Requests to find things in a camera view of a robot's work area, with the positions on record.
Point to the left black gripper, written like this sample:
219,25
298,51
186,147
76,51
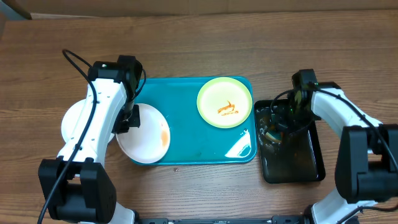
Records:
135,122

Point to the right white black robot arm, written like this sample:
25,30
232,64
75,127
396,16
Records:
366,167

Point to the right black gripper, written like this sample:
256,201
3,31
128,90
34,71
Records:
282,121

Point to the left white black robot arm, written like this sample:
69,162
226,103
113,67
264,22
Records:
75,185

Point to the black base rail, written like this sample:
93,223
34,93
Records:
276,219

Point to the green rimmed plate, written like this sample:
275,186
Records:
224,102

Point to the teal plastic serving tray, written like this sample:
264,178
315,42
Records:
193,140

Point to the white plate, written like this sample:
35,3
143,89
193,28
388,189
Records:
149,142
70,119

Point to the green yellow scrub sponge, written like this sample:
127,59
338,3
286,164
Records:
274,136

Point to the black water tray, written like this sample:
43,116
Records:
296,159

